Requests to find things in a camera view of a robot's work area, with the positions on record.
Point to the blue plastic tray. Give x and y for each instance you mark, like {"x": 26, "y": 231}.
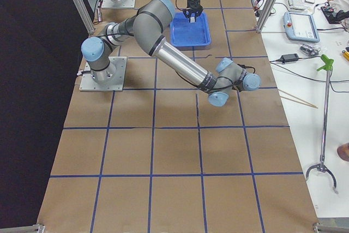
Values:
{"x": 185, "y": 34}

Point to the teach pendant tablet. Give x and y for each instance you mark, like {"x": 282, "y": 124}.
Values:
{"x": 300, "y": 27}

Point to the wooden chopstick pair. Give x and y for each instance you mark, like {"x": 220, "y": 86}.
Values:
{"x": 293, "y": 98}

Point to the black power adapter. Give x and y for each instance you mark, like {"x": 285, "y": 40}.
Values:
{"x": 288, "y": 58}

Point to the green handled reacher grabber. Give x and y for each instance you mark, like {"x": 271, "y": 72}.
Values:
{"x": 321, "y": 167}

